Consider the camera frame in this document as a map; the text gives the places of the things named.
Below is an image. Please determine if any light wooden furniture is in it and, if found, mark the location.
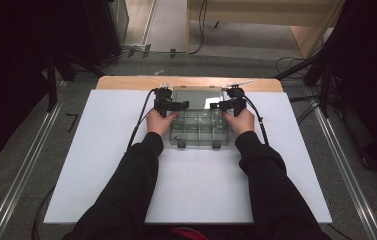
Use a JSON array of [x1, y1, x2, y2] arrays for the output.
[[187, 0, 345, 60]]

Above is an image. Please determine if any aluminium floor rail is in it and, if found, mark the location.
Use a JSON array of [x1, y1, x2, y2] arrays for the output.
[[309, 89, 377, 240], [0, 81, 69, 240]]

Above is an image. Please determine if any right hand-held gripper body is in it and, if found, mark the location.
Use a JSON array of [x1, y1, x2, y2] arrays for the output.
[[225, 79, 255, 118]]

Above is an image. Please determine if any dark cabinet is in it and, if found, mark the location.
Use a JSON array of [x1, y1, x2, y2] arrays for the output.
[[82, 0, 130, 66]]

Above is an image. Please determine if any grey transparent compartment box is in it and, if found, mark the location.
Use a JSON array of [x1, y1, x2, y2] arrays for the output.
[[169, 85, 232, 150]]

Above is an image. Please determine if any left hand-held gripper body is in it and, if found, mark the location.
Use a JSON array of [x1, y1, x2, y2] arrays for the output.
[[152, 83, 174, 119]]

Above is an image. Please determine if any left hand-held gripper cable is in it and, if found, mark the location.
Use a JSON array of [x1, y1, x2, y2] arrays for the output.
[[31, 88, 157, 240]]

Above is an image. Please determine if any black floor cable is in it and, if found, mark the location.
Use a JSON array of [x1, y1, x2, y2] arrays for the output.
[[273, 55, 311, 82]]

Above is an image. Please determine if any person's left hand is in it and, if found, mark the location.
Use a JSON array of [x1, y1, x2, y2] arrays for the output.
[[145, 108, 180, 138]]

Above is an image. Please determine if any white table board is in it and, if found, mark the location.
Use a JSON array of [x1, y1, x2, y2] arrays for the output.
[[43, 89, 333, 225]]

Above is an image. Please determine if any red cloth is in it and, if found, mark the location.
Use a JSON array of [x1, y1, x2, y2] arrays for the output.
[[169, 227, 210, 240]]

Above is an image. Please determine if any hand-held gripper cable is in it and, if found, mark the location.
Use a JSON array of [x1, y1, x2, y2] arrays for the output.
[[239, 91, 271, 147], [31, 88, 157, 240]]

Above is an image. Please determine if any right hand-held gripper cable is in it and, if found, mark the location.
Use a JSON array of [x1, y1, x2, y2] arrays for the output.
[[239, 91, 271, 147]]

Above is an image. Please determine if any person's dark clothing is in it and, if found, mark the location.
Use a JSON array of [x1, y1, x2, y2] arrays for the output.
[[144, 223, 255, 240]]

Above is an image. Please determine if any black hanging cable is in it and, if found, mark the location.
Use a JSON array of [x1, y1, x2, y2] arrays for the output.
[[170, 0, 209, 56]]

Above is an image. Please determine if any black curtain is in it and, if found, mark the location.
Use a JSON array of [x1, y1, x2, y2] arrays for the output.
[[304, 0, 377, 179], [0, 0, 110, 172]]

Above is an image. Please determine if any person's right hand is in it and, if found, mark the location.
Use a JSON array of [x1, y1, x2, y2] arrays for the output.
[[223, 107, 256, 136]]

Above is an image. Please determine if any black metal stand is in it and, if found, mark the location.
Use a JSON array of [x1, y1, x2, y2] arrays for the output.
[[272, 49, 332, 119], [44, 46, 107, 114]]

